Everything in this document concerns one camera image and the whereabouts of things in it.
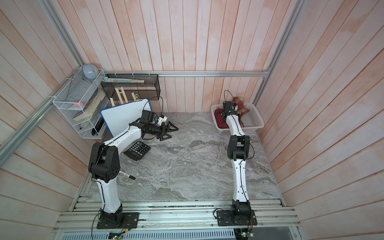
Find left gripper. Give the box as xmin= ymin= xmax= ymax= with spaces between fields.
xmin=148 ymin=121 xmax=179 ymax=141

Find red plaid skirt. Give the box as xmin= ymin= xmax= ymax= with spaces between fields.
xmin=232 ymin=97 xmax=250 ymax=118

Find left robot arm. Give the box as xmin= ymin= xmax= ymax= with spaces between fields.
xmin=89 ymin=110 xmax=179 ymax=215

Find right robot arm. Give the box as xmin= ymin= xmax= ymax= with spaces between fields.
xmin=222 ymin=101 xmax=252 ymax=224

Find red dotted rolled skirt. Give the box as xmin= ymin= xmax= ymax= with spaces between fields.
xmin=214 ymin=108 xmax=229 ymax=129

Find white plastic basket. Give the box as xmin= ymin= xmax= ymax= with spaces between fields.
xmin=211 ymin=103 xmax=265 ymax=135

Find black calculator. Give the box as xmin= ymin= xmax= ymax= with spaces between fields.
xmin=124 ymin=141 xmax=151 ymax=161

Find white dry-erase board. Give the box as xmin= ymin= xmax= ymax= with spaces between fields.
xmin=100 ymin=98 xmax=157 ymax=139

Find black marker pen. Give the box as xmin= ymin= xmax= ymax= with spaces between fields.
xmin=119 ymin=171 xmax=136 ymax=180

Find green ruler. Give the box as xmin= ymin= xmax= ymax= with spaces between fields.
xmin=102 ymin=77 xmax=145 ymax=84

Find grey round speaker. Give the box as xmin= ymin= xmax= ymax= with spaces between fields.
xmin=82 ymin=64 xmax=99 ymax=81

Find black mesh wall basket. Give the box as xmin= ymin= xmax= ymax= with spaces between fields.
xmin=101 ymin=73 xmax=161 ymax=104

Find books in wire rack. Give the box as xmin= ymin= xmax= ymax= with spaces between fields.
xmin=73 ymin=90 xmax=106 ymax=122

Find aluminium mounting rail frame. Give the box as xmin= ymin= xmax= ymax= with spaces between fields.
xmin=53 ymin=198 xmax=306 ymax=240

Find white wire shelf rack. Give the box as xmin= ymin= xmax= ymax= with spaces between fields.
xmin=53 ymin=69 xmax=109 ymax=140

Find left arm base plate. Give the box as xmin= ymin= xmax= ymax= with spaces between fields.
xmin=97 ymin=212 xmax=140 ymax=230

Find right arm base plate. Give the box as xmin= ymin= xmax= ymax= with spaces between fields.
xmin=214 ymin=209 xmax=258 ymax=227

